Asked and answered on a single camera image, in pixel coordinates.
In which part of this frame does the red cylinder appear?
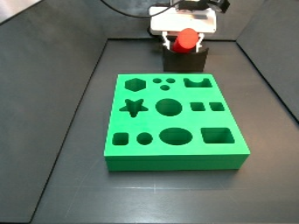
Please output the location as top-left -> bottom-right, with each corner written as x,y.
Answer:
172,28 -> 198,53

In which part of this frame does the black curved cradle stand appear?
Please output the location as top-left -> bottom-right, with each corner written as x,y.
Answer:
162,47 -> 209,73

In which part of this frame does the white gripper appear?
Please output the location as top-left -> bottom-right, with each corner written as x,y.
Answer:
149,6 -> 216,53

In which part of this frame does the green shape sorter block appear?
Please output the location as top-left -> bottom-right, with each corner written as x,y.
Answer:
104,73 -> 249,172

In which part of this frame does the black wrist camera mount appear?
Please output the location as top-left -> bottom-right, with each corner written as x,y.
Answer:
177,0 -> 229,13

